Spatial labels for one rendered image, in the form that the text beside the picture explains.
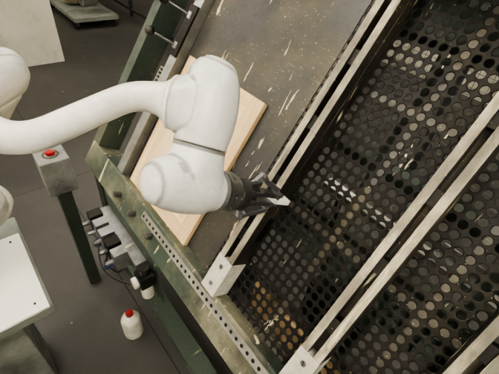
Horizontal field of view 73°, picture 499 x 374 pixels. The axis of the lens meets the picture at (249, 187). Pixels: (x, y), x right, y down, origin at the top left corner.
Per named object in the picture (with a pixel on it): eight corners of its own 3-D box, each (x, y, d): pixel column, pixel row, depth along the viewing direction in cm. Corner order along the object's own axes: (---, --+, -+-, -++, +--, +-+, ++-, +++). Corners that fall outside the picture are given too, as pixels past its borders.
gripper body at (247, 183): (230, 218, 72) (255, 219, 80) (250, 185, 70) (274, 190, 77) (211, 198, 76) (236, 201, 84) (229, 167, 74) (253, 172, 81)
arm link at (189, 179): (223, 222, 66) (240, 157, 65) (159, 220, 53) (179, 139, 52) (188, 207, 72) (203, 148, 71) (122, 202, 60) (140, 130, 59)
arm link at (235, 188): (236, 183, 65) (254, 186, 70) (209, 159, 70) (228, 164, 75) (214, 221, 67) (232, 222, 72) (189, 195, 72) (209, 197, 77)
